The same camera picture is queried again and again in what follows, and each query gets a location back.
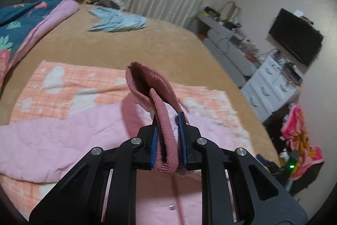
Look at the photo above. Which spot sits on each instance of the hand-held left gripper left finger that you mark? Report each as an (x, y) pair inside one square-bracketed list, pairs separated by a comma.
[(154, 147)]

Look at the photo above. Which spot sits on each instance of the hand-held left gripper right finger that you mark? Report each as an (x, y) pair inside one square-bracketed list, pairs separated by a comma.
[(182, 140)]

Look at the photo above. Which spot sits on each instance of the pink quilted jacket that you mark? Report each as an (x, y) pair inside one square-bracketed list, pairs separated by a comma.
[(65, 135)]

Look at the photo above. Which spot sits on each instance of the grey desk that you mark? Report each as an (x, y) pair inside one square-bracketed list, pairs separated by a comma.
[(229, 56)]

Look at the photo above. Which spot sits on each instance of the white drawer cabinet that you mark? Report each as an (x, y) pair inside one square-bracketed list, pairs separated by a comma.
[(268, 88)]

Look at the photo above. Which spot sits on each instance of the orange checked blanket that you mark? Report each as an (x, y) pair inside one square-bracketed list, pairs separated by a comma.
[(65, 82)]

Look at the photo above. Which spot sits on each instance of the pink yellow printed cloth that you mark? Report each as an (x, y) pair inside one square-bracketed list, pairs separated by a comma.
[(300, 140)]

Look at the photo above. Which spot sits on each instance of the light blue garment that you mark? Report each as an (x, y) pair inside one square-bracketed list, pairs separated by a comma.
[(115, 20)]

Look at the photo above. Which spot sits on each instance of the black television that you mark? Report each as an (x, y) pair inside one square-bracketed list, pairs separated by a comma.
[(295, 35)]

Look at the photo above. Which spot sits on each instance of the blue floral quilt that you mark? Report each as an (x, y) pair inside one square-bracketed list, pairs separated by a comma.
[(26, 20)]

